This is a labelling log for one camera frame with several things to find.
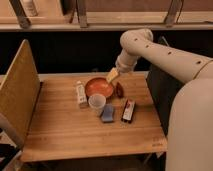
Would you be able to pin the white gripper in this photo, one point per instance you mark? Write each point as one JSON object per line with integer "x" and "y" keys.
{"x": 124, "y": 64}

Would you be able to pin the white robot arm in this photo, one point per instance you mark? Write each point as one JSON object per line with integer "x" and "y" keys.
{"x": 190, "y": 129}

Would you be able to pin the orange ceramic bowl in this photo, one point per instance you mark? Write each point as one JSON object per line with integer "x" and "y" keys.
{"x": 99, "y": 85}

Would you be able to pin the dark red small object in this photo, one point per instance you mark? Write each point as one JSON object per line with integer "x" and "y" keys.
{"x": 119, "y": 90}

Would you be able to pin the small white carton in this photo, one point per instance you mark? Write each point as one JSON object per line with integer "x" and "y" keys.
{"x": 81, "y": 96}

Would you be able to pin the blue sponge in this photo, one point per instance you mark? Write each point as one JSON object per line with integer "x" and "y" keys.
{"x": 107, "y": 114}

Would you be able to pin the dark side panel right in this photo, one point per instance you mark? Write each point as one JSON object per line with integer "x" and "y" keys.
{"x": 163, "y": 89}

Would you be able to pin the wooden side panel left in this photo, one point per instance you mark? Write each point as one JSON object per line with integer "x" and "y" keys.
{"x": 19, "y": 90}

